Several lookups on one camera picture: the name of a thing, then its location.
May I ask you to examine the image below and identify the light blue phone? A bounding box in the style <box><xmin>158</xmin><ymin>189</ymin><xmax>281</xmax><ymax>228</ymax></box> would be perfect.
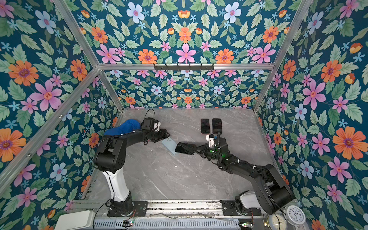
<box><xmin>162</xmin><ymin>137</ymin><xmax>177</xmax><ymax>155</ymax></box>

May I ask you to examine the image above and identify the white clock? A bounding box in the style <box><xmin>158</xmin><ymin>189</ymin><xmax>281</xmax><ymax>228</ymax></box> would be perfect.
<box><xmin>284</xmin><ymin>205</ymin><xmax>306</xmax><ymax>226</ymax></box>

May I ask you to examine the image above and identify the black phone front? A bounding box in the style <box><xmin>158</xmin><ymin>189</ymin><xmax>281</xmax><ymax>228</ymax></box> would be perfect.
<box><xmin>174</xmin><ymin>142</ymin><xmax>197</xmax><ymax>155</ymax></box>

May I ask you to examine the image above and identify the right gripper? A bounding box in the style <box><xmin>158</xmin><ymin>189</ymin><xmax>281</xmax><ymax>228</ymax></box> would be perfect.
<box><xmin>193</xmin><ymin>144</ymin><xmax>222</xmax><ymax>162</ymax></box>

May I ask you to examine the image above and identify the metal hook rail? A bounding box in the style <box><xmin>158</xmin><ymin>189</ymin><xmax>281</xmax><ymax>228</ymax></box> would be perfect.
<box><xmin>153</xmin><ymin>64</ymin><xmax>215</xmax><ymax>71</ymax></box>

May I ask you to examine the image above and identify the white box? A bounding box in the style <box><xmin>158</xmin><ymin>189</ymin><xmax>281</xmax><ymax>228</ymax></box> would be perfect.
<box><xmin>55</xmin><ymin>210</ymin><xmax>96</xmax><ymax>230</ymax></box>

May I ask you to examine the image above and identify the black phone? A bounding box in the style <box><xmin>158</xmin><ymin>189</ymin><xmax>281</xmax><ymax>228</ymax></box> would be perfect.
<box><xmin>212</xmin><ymin>118</ymin><xmax>223</xmax><ymax>135</ymax></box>
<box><xmin>200</xmin><ymin>118</ymin><xmax>210</xmax><ymax>134</ymax></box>
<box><xmin>174</xmin><ymin>142</ymin><xmax>197</xmax><ymax>155</ymax></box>

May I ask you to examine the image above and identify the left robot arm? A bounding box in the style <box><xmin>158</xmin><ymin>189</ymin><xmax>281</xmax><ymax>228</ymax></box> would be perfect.
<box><xmin>94</xmin><ymin>117</ymin><xmax>170</xmax><ymax>217</ymax></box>

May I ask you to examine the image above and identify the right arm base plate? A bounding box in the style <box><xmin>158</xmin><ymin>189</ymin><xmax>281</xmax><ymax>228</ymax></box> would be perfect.
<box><xmin>220</xmin><ymin>200</ymin><xmax>262</xmax><ymax>216</ymax></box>

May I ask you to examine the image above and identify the brass alarm clock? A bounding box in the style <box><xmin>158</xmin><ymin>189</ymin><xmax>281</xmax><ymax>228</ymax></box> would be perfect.
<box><xmin>264</xmin><ymin>213</ymin><xmax>288</xmax><ymax>230</ymax></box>

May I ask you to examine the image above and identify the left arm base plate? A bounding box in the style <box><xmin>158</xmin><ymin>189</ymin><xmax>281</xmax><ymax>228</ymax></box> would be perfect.
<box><xmin>107</xmin><ymin>201</ymin><xmax>148</xmax><ymax>217</ymax></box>

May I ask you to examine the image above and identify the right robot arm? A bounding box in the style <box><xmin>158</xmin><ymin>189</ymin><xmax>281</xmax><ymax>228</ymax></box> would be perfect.
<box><xmin>195</xmin><ymin>134</ymin><xmax>295</xmax><ymax>215</ymax></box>

